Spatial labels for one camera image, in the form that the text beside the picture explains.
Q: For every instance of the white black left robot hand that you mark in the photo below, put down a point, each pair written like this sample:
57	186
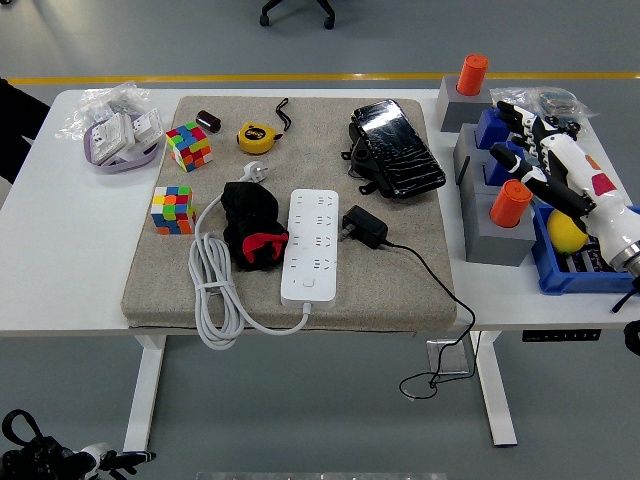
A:
92	452

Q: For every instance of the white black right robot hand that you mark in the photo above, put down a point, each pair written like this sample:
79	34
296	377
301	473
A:
610	215

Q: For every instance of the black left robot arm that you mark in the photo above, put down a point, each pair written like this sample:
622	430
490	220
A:
35	460

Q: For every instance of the yellow lemon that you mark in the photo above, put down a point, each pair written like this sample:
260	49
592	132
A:
562	235

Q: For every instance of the white table leg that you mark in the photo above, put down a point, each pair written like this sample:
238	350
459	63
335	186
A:
495	400
145	400

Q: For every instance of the blue plastic bin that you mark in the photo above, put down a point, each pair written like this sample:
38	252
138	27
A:
550	280

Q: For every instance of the black capacitor cluster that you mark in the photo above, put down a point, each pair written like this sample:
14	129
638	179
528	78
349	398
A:
567	125

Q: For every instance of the orange cylinder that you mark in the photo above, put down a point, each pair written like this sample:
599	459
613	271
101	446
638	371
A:
473	75
510	202

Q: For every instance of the grey holder block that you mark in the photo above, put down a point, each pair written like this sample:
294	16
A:
460	115
462	145
500	245

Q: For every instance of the blue square block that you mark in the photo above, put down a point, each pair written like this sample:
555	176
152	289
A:
487	130
496	174

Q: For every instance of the clear bag with round tin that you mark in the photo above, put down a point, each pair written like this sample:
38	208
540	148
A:
557	100

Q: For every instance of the black desk control panel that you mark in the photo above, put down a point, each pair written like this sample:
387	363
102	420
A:
560	335

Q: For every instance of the grey-brown fabric mat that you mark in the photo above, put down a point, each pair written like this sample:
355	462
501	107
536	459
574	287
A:
160	280

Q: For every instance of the silver floor plate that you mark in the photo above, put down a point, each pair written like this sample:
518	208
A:
452	357

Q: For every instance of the shiny black phone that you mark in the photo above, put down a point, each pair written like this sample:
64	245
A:
395	150

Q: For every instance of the multicolour puzzle cube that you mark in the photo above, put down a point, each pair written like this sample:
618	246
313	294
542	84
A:
190	147
172	210

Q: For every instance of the black pouch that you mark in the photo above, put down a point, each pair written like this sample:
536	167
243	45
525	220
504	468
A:
357	160

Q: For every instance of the purple oval tray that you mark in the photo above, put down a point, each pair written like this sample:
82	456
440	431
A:
125	166

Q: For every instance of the black red fabric bundle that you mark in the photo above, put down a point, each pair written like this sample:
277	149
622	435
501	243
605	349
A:
250	210

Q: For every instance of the person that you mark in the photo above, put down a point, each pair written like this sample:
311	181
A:
17	130

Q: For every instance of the clear bag of white sockets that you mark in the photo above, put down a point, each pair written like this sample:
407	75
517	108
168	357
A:
100	102

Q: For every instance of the dark brown cylinder capacitor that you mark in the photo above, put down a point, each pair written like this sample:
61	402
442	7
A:
208	121

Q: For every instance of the yellow tape measure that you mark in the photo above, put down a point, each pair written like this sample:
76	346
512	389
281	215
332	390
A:
256	137

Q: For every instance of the black office chair base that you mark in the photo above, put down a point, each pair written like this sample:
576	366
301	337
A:
300	12

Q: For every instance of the white wall socket panel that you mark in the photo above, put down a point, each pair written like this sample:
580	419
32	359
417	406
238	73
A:
107	137
147	125

